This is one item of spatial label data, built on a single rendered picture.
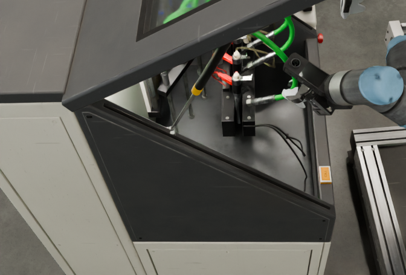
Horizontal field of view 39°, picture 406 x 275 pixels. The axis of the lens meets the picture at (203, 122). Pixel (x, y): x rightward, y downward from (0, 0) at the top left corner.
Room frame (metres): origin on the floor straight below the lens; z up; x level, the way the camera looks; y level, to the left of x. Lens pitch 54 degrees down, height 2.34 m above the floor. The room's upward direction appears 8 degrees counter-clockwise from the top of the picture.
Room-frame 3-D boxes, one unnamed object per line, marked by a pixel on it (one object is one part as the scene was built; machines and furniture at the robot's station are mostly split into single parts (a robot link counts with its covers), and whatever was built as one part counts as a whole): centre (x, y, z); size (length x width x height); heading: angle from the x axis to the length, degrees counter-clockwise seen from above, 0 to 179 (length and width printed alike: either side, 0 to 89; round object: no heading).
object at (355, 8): (1.08, -0.44, 1.26); 0.06 x 0.03 x 0.09; 81
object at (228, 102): (1.15, -0.13, 0.91); 0.34 x 0.10 x 0.15; 171
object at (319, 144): (0.99, -0.35, 0.87); 0.62 x 0.04 x 0.16; 171
